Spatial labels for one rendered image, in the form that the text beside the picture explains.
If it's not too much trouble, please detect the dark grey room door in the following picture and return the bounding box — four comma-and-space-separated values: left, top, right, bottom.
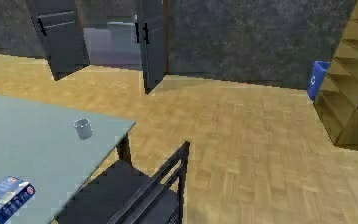
135, 0, 171, 95
24, 0, 91, 82

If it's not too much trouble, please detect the grey cup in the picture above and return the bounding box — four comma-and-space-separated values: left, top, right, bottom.
73, 118, 94, 141

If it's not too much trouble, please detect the black wooden chair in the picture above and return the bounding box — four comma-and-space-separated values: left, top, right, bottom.
54, 140, 191, 224

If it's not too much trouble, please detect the blue recycling bin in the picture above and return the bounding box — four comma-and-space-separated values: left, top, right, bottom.
306, 60, 331, 102

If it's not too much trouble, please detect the grey glass top table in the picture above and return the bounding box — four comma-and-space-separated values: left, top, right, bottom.
0, 93, 137, 224

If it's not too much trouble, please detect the tan wooden shelf unit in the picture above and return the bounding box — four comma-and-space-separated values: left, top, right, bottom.
312, 0, 358, 153

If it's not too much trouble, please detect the blue printed box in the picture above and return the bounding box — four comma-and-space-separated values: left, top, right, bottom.
0, 176, 37, 224

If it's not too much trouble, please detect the black door handle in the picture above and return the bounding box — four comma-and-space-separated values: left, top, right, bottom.
143, 22, 151, 45
36, 17, 47, 37
134, 21, 141, 44

